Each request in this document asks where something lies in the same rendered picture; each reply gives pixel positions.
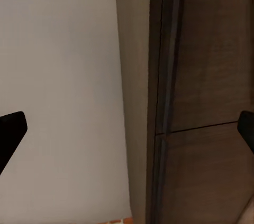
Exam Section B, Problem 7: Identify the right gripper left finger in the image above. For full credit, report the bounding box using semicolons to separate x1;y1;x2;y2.
0;111;28;174

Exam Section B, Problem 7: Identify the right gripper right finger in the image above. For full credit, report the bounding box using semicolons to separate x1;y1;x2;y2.
237;110;254;152

